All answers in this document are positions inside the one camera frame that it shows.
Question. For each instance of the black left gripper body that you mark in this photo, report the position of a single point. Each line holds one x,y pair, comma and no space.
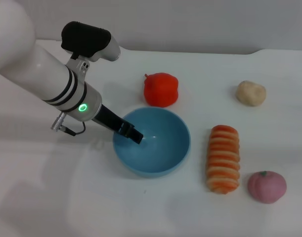
111,121

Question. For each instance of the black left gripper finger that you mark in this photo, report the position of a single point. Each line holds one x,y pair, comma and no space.
137,137

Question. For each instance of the blue bowl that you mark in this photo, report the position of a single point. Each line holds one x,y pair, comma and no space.
163,148

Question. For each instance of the orange striped bread roll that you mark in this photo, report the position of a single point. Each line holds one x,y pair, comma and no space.
223,160

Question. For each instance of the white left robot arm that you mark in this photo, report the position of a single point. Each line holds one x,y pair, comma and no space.
42,71

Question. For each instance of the red toy pepper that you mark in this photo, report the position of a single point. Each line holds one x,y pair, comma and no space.
161,90

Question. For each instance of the pink toy peach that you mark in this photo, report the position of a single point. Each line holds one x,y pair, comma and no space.
267,187

